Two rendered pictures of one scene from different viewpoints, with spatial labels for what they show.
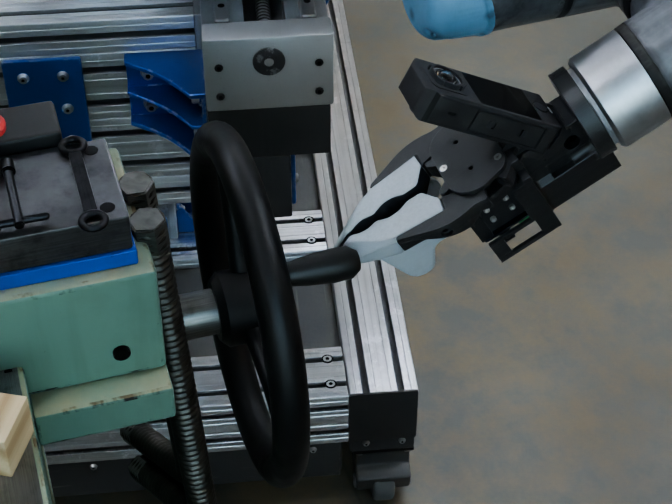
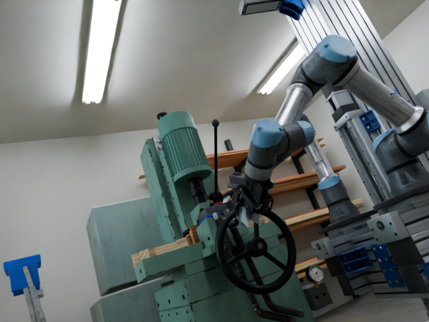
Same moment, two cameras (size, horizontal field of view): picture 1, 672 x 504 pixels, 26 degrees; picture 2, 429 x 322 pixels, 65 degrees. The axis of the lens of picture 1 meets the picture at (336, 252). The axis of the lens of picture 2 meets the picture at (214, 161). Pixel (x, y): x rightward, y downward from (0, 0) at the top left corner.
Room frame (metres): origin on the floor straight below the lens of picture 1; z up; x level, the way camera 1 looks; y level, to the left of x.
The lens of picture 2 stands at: (0.59, -1.06, 0.75)
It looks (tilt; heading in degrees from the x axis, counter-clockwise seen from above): 19 degrees up; 80
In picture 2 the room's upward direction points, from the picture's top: 20 degrees counter-clockwise
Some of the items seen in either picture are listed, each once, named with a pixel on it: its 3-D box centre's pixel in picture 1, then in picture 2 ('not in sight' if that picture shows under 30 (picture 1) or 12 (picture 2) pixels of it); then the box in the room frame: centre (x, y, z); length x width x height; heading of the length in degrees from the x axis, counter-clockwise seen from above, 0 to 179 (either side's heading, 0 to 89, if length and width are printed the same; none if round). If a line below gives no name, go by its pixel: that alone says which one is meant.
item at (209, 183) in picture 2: not in sight; (207, 183); (0.81, 0.65, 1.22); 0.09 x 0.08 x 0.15; 107
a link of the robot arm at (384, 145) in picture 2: not in sight; (394, 149); (1.45, 0.08, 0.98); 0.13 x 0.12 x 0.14; 110
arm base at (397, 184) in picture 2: not in sight; (407, 177); (1.45, 0.09, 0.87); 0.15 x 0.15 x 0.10
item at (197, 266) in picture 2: not in sight; (225, 259); (0.74, 0.34, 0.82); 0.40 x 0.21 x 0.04; 17
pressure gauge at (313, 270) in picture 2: not in sight; (315, 276); (1.03, 0.27, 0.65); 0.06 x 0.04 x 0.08; 17
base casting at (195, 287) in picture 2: not in sight; (216, 280); (0.69, 0.51, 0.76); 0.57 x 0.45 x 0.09; 107
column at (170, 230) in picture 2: not in sight; (179, 206); (0.64, 0.67, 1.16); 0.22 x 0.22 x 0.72; 17
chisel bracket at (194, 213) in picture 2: not in sight; (203, 215); (0.72, 0.42, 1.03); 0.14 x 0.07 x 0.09; 107
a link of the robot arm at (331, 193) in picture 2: not in sight; (332, 189); (1.40, 0.59, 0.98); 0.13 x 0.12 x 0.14; 60
